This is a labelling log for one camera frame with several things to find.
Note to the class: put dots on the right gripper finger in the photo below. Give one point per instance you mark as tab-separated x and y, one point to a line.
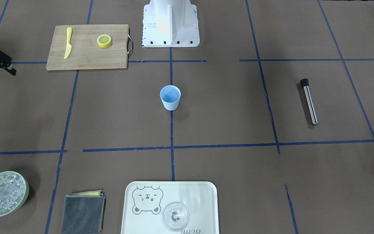
11	70

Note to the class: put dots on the yellow lemon half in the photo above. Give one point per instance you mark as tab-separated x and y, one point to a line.
104	41

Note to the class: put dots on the clear wine glass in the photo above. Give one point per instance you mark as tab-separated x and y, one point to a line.
175	216

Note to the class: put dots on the steel muddler with black cap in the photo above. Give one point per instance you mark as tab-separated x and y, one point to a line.
312	111

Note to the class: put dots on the green bowl of ice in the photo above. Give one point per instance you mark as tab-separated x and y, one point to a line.
14	190

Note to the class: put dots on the wooden cutting board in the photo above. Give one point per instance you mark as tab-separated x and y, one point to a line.
85	53

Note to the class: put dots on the grey folded cloth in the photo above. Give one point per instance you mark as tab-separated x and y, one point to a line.
83	213

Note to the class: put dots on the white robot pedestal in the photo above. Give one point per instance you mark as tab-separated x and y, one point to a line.
170	23

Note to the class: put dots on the yellow plastic knife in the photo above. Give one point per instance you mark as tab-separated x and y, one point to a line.
68	42

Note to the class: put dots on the cream serving tray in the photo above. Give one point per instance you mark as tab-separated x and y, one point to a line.
145	201

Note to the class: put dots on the light blue cup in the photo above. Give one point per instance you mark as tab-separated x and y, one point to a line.
170	96

